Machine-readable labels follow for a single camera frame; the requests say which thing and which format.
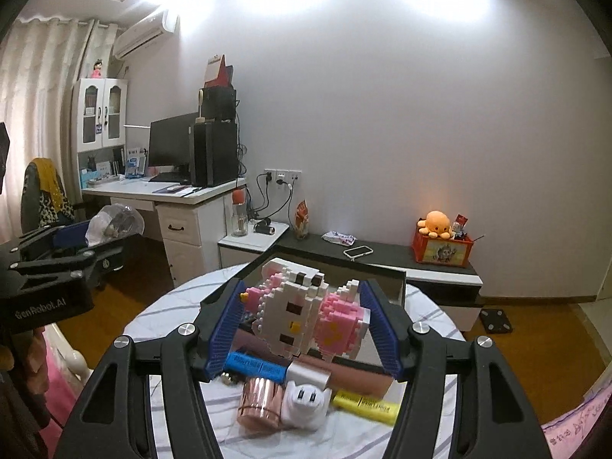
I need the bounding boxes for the red printed storage box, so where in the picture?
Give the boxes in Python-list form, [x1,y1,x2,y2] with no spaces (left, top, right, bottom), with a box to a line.
[412,227,474,269]

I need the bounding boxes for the black computer tower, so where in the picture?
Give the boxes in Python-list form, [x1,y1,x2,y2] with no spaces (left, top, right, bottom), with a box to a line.
[189,119,239,188]

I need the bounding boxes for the yellow cloth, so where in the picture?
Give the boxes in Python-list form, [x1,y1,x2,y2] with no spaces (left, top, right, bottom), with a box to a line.
[31,158,68,212]

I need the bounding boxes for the white glass door cabinet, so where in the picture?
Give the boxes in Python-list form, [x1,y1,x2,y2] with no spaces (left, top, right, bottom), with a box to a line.
[72,78,131,187]

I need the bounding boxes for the black power cables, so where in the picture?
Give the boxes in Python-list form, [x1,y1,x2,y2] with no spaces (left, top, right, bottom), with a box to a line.
[253,172,295,223]

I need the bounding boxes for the blue highlighter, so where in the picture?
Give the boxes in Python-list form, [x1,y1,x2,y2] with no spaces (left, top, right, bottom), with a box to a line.
[224,351,290,386]

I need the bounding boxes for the pink box with black rim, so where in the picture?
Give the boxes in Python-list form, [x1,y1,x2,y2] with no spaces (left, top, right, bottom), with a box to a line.
[200,244,408,400]

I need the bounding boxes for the chair with leopard cloth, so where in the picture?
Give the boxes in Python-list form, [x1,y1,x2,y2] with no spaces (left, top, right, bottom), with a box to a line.
[21,158,77,244]

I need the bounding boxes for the black computer monitor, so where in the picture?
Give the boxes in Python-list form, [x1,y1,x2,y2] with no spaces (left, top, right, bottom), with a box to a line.
[148,112,199,182]

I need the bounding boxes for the beige curtain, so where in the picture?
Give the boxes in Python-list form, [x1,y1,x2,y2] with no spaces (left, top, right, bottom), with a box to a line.
[0,16,120,244]

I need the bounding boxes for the blue packet on desk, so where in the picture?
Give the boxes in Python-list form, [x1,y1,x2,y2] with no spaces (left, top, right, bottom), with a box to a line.
[125,147,146,177]

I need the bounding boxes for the small toy figures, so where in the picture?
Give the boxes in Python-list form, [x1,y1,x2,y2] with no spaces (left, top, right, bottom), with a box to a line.
[452,213,472,242]

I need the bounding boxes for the white wall socket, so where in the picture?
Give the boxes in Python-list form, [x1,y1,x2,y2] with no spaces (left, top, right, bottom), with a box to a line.
[264,168,303,186]

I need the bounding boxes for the white nightstand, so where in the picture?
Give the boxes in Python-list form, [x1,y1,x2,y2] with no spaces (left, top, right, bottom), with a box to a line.
[217,222,290,269]

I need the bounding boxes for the red desk calendar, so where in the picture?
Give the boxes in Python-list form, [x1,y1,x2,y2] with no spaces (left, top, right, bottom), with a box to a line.
[205,55,235,89]

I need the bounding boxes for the red snack bag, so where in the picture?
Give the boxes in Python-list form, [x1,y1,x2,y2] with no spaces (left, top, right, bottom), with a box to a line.
[293,199,311,240]

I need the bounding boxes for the rose gold cylindrical container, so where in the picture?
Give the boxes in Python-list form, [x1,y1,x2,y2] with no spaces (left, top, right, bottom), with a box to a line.
[236,377,288,433]

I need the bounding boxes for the yellow highlighter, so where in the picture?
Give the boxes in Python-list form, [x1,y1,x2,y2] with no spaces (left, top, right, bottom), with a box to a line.
[331,389,401,425]

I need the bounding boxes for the white eared charger plug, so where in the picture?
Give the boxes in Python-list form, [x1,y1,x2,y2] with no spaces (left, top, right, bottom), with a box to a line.
[280,382,333,428]

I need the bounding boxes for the orange octopus plush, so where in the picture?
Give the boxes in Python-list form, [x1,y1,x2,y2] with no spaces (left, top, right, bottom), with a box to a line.
[417,210,456,240]

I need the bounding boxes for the pink printed blanket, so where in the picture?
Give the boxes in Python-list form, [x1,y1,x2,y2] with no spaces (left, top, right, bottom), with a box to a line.
[540,378,612,459]

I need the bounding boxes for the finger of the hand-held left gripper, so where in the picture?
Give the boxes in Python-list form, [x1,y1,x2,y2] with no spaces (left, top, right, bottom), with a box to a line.
[10,241,127,291]
[0,221,96,266]

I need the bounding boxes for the white desk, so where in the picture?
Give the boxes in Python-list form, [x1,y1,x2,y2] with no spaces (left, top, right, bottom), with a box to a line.
[81,177,247,288]

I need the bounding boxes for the glass bottle with orange lid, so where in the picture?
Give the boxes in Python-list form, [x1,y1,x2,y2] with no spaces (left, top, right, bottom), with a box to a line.
[231,189,249,237]

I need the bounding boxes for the black and white low bench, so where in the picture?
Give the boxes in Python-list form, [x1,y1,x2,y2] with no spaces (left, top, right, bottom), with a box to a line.
[277,234,483,330]

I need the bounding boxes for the black bathroom scale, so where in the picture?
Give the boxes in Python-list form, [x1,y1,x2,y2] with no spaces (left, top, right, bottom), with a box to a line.
[479,307,514,334]

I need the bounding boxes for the black box on tower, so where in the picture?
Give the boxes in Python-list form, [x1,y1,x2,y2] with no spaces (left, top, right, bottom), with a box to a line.
[200,85,237,122]

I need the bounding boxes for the white pink block cat toy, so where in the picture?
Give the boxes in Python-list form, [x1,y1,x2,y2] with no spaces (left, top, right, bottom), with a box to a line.
[239,258,374,359]

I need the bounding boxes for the clear plastic bag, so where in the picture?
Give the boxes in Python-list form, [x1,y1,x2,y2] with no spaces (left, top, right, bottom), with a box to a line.
[86,203,145,244]

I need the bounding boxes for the white air conditioner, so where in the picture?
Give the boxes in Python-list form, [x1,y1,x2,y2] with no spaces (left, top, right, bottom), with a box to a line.
[112,11,179,60]

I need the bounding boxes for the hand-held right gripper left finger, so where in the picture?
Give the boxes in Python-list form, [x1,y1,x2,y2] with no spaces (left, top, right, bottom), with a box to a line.
[63,278,249,459]

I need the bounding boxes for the pink cloth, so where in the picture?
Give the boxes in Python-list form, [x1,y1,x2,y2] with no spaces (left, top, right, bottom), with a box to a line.
[26,330,84,459]

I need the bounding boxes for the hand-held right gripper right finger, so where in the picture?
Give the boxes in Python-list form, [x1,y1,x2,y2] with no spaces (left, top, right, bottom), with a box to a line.
[358,278,555,459]

